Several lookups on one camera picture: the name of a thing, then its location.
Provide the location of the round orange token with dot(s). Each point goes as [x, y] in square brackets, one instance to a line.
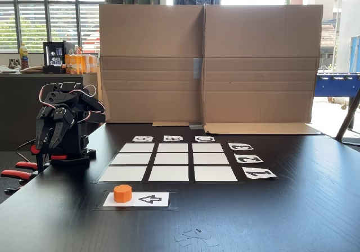
[122, 193]

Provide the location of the white nine-square grid sheet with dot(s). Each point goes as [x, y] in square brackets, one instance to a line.
[168, 173]

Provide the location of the black clamp with red knob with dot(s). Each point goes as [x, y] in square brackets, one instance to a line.
[35, 149]

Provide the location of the orange carton pack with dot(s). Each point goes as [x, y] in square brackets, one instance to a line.
[80, 63]

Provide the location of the black mini fridge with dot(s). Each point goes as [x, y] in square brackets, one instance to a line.
[54, 58]

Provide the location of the yellow drink bottle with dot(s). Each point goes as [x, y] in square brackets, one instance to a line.
[24, 56]

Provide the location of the small brown bottles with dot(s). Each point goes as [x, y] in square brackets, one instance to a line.
[14, 64]

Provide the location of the paper sheet letter A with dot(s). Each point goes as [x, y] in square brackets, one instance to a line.
[143, 139]

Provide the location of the paper sheet letter B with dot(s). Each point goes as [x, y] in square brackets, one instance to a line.
[173, 138]

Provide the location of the white arrow paper sheet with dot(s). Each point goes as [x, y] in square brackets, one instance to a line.
[157, 200]

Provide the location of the grey tape strip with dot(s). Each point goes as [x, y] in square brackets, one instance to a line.
[197, 67]

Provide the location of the paper sheet letter C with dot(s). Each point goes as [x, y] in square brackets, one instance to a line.
[205, 139]

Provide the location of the clear tape scraps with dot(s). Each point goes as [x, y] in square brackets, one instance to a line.
[194, 236]

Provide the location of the paper sheet number 3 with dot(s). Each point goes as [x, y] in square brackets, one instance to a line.
[240, 146]

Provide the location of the paper sheet number 2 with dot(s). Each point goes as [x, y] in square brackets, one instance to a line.
[248, 158]

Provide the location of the large brown cardboard screen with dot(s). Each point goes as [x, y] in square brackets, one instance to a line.
[253, 66]

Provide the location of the paper sheet number 1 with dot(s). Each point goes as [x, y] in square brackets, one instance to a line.
[258, 173]

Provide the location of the blue foosball table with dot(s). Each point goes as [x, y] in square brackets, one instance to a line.
[337, 84]

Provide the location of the slanted metal leg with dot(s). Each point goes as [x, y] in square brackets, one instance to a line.
[347, 117]

